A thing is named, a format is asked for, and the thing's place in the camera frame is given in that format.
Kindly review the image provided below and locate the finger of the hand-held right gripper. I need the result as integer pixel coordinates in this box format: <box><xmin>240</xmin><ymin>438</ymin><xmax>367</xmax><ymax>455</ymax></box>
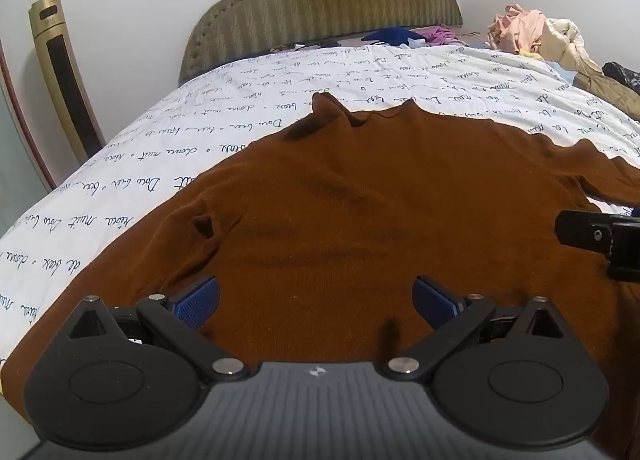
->
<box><xmin>555</xmin><ymin>209</ymin><xmax>640</xmax><ymax>284</ymax></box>

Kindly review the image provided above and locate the olive padded headboard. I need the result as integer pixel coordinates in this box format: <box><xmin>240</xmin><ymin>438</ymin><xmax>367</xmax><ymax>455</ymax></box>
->
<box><xmin>179</xmin><ymin>0</ymin><xmax>463</xmax><ymax>87</ymax></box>

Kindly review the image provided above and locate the white printed quilt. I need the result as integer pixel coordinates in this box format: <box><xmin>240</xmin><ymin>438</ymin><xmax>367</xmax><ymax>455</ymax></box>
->
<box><xmin>0</xmin><ymin>42</ymin><xmax>640</xmax><ymax>376</ymax></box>

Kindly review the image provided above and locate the khaki jacket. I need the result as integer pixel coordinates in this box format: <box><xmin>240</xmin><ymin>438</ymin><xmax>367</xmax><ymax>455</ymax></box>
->
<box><xmin>572</xmin><ymin>57</ymin><xmax>640</xmax><ymax>128</ymax></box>

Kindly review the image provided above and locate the dark cloth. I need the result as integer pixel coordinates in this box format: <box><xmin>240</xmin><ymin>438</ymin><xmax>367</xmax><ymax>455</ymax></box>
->
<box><xmin>602</xmin><ymin>61</ymin><xmax>640</xmax><ymax>96</ymax></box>

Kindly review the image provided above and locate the purple cloth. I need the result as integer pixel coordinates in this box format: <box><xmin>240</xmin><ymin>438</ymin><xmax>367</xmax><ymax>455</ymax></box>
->
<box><xmin>424</xmin><ymin>26</ymin><xmax>469</xmax><ymax>47</ymax></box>

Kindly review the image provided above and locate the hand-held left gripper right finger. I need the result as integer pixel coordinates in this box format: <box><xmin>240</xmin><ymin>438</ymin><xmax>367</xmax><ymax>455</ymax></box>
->
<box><xmin>382</xmin><ymin>276</ymin><xmax>565</xmax><ymax>383</ymax></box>

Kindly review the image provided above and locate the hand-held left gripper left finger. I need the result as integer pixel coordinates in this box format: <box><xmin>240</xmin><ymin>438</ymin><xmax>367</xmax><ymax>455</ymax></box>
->
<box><xmin>67</xmin><ymin>276</ymin><xmax>251</xmax><ymax>383</ymax></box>

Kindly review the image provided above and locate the brown knit sweater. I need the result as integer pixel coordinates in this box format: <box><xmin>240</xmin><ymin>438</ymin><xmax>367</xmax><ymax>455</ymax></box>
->
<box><xmin>0</xmin><ymin>92</ymin><xmax>640</xmax><ymax>460</ymax></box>

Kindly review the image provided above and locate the gold tower fan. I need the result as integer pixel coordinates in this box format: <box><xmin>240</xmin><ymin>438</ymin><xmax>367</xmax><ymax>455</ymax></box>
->
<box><xmin>28</xmin><ymin>0</ymin><xmax>107</xmax><ymax>163</ymax></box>

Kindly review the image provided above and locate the blue cloth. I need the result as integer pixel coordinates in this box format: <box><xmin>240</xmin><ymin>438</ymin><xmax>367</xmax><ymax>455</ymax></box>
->
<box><xmin>361</xmin><ymin>27</ymin><xmax>426</xmax><ymax>47</ymax></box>

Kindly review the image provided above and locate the pink cloth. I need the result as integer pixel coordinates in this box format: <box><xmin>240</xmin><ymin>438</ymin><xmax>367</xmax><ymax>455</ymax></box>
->
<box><xmin>487</xmin><ymin>4</ymin><xmax>549</xmax><ymax>56</ymax></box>

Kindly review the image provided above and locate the cream jacket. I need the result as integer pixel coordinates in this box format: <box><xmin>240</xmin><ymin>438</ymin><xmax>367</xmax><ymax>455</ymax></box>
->
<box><xmin>520</xmin><ymin>17</ymin><xmax>587</xmax><ymax>73</ymax></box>

